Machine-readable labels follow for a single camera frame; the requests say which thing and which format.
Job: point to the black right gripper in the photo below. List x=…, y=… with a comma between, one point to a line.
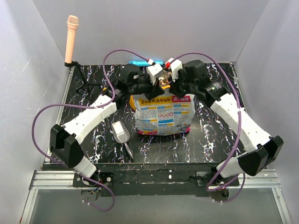
x=174, y=89

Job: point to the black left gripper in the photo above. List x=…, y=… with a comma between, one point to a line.
x=156, y=90

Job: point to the pink white pet food bag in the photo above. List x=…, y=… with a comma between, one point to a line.
x=164, y=115

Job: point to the silver metal scoop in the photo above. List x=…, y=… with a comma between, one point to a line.
x=122, y=136

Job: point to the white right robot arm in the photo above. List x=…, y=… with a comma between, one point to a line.
x=261, y=148

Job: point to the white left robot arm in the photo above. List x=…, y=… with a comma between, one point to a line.
x=65, y=140

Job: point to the yellow double pet bowl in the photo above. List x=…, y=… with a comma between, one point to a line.
x=163, y=82

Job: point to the cyan flashlight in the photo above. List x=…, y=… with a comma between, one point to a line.
x=145, y=63

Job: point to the pink microphone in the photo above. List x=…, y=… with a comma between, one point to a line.
x=72, y=26

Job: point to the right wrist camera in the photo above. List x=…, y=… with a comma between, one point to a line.
x=195, y=69

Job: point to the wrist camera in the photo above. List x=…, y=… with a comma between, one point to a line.
x=195, y=69
x=129, y=73

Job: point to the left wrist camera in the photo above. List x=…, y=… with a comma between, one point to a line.
x=129, y=73

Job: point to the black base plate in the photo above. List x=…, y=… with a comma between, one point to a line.
x=149, y=179

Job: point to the aluminium frame rail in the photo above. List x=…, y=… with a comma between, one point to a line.
x=33, y=193

